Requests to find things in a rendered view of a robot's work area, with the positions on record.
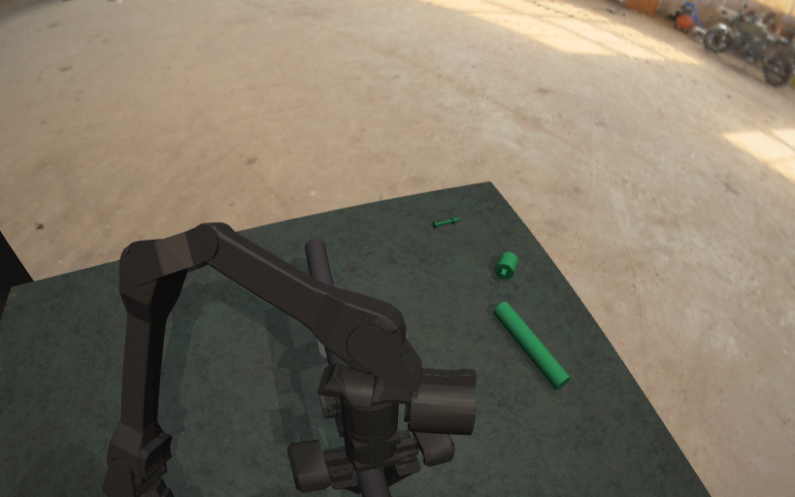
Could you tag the green cylinder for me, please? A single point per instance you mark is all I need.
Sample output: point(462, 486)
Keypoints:
point(531, 345)
point(506, 265)

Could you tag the green bolt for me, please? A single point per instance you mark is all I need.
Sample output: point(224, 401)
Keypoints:
point(451, 220)

